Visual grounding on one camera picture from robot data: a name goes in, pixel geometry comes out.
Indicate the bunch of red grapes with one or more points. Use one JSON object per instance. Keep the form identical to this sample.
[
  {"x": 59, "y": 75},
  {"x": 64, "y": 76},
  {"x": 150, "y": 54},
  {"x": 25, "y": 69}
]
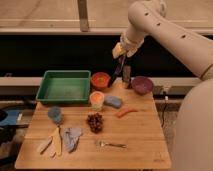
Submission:
[{"x": 95, "y": 122}]

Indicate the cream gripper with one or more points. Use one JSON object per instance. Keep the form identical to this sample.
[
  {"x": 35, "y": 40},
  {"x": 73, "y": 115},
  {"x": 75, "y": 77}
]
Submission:
[{"x": 123, "y": 49}]

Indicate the blue object at left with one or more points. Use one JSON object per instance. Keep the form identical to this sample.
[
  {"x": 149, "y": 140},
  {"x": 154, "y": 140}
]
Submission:
[{"x": 13, "y": 116}]

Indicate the orange bowl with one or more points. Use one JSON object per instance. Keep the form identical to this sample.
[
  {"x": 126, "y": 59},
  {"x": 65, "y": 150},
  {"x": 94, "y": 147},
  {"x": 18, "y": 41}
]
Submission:
[{"x": 100, "y": 80}]

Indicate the wooden table top board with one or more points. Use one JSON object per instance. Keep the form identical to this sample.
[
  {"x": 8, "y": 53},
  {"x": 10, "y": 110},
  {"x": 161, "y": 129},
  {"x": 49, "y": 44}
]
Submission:
[{"x": 140, "y": 131}]

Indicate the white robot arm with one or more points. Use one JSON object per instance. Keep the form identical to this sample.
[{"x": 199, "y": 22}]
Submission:
[{"x": 193, "y": 140}]

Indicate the blue sponge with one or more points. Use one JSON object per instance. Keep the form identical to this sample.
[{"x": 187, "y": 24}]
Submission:
[{"x": 113, "y": 101}]

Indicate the green plastic tray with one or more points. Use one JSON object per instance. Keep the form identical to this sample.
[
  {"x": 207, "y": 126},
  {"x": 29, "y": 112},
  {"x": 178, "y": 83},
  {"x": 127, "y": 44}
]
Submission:
[{"x": 64, "y": 86}]

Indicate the black dish brush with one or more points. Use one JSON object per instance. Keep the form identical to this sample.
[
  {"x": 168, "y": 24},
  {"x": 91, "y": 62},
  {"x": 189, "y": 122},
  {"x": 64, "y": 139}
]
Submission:
[{"x": 119, "y": 68}]

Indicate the orange filled cup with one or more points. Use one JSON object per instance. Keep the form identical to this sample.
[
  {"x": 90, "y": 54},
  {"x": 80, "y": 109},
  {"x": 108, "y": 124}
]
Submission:
[{"x": 97, "y": 99}]

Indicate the blue cup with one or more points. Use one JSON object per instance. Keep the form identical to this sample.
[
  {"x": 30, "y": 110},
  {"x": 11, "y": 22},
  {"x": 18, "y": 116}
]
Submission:
[{"x": 55, "y": 114}]

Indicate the purple bowl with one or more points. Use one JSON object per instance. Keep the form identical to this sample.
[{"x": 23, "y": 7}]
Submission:
[{"x": 142, "y": 85}]

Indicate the silver fork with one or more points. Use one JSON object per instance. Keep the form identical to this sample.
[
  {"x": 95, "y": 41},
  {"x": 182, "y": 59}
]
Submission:
[{"x": 103, "y": 143}]

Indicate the orange carrot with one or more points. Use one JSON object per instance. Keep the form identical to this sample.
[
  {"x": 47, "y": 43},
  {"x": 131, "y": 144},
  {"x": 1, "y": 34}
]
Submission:
[{"x": 125, "y": 111}]

